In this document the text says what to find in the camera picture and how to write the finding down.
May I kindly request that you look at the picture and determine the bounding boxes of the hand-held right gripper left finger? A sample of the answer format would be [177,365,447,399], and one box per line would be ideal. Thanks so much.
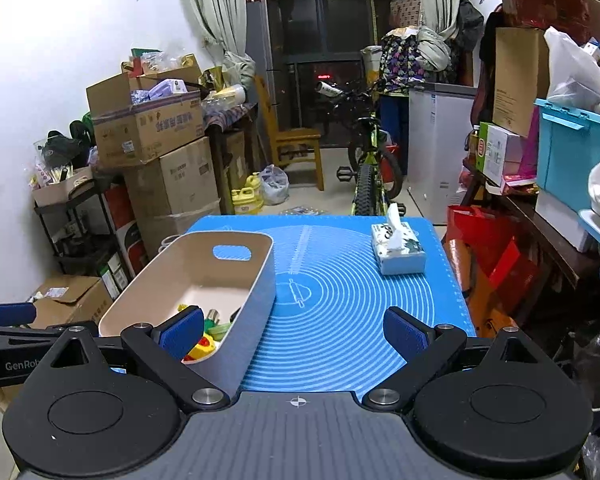
[27,305,231,409]

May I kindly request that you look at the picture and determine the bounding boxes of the large taped cardboard box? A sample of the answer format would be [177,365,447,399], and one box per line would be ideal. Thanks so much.
[124,136,222,256]

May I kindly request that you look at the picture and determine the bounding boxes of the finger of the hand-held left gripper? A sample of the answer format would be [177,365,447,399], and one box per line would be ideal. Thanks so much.
[0,302,67,346]

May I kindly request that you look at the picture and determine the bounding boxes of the white chest freezer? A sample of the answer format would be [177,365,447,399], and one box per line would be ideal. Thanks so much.
[407,82,478,226]

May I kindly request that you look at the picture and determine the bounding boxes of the yellow and red toy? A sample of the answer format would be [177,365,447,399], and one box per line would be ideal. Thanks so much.
[182,335,219,364]

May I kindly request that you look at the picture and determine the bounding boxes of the yellow oil jugs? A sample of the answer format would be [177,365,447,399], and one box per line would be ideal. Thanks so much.
[231,172,265,216]

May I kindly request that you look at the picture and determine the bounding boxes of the brown cardboard sheet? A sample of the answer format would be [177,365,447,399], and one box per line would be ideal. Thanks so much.
[492,26,551,138]

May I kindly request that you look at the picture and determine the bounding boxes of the blue silicone baking mat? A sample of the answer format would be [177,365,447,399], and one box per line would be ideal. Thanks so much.
[186,215,477,393]

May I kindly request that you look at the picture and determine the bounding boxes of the dark wooden table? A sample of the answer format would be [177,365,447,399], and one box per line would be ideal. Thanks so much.
[202,102,261,216]

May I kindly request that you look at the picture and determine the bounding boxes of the red paper bag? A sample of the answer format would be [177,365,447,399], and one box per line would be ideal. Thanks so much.
[445,205,538,338]

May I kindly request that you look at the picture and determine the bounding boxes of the white plastic bag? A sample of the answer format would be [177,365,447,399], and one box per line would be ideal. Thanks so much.
[544,26,600,111]

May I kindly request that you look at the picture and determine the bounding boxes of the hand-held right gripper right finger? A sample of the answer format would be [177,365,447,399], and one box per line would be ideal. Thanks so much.
[362,306,572,409]

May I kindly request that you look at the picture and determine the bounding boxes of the flattened cardboard box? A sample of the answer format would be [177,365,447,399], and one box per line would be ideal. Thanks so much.
[0,275,113,411]

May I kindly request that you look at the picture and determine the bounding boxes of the translucent plastic bag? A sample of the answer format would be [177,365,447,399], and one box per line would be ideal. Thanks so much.
[259,164,289,206]

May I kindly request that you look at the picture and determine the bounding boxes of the small cardboard box of clutter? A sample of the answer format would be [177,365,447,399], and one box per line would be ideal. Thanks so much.
[32,166,95,207]

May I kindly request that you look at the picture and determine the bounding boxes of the white and green box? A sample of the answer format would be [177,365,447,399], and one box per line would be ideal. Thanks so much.
[478,122,523,186]

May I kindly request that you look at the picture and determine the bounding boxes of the patterned tissue box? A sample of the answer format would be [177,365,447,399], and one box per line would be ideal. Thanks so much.
[371,203,427,276]

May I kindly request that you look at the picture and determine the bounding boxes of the black metal rack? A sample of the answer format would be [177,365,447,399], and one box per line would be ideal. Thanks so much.
[34,170,148,301]

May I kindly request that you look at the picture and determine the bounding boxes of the green and black bicycle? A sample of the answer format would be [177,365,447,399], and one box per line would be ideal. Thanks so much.
[316,75,406,217]

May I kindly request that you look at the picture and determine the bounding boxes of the wooden chair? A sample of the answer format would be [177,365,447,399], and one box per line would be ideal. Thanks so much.
[254,75,326,192]

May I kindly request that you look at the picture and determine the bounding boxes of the light blue plastic crate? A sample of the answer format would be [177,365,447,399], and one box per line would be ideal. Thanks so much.
[534,98,600,213]

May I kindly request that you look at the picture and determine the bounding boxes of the beige plastic basket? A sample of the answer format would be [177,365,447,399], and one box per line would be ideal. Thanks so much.
[98,230,277,393]

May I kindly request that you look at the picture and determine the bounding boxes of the silver refrigerator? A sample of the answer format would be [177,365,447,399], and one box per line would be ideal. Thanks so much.
[245,0,277,107]

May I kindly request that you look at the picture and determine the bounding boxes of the colourful patterned cloth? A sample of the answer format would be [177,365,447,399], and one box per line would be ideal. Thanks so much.
[380,27,428,96]

